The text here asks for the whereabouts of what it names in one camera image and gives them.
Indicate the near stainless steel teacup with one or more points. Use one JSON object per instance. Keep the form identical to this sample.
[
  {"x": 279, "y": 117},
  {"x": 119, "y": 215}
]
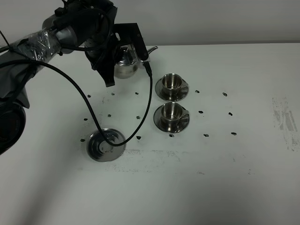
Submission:
[{"x": 173, "y": 113}]

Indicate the far stainless steel saucer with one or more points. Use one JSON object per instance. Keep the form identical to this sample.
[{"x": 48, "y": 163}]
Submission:
[{"x": 170, "y": 98}]

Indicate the stainless steel teacup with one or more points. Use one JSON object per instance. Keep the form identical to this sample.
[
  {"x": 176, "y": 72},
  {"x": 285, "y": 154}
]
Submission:
[
  {"x": 173, "y": 84},
  {"x": 173, "y": 113}
]

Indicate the near stainless steel saucer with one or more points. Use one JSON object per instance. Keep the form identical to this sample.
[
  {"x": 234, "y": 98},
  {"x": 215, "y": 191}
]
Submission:
[{"x": 169, "y": 128}]

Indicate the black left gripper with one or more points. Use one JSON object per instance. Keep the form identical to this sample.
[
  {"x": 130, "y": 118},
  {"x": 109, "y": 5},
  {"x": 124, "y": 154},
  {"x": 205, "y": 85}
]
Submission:
[{"x": 103, "y": 59}]

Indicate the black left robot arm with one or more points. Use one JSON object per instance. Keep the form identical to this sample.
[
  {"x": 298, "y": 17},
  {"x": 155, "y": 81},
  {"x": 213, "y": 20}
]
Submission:
[{"x": 79, "y": 25}]

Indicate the stainless steel teapot tray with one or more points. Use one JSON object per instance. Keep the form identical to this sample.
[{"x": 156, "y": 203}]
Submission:
[{"x": 99, "y": 150}]

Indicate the far stainless steel teacup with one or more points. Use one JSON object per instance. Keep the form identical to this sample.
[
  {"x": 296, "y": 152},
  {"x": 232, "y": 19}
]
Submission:
[{"x": 173, "y": 84}]

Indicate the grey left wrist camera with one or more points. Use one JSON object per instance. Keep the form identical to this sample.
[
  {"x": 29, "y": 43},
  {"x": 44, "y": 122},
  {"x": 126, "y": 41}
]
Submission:
[{"x": 130, "y": 34}]

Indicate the stainless steel saucer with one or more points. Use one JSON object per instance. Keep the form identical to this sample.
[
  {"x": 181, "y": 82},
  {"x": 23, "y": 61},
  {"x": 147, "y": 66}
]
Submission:
[
  {"x": 169, "y": 128},
  {"x": 170, "y": 98}
]

